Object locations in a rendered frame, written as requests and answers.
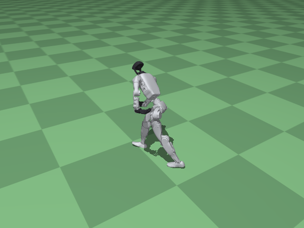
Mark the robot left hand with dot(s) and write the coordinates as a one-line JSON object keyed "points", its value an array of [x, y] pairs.
{"points": [[142, 111]]}

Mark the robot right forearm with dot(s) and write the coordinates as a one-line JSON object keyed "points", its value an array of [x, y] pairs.
{"points": [[146, 102]]}

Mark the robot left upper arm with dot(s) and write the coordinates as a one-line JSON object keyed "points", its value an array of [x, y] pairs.
{"points": [[136, 81]]}

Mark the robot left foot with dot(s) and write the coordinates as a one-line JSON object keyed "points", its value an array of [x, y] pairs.
{"points": [[174, 164]]}

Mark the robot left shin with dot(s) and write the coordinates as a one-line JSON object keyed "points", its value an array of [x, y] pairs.
{"points": [[169, 149]]}

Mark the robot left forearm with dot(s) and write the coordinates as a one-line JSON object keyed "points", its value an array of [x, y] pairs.
{"points": [[135, 102]]}

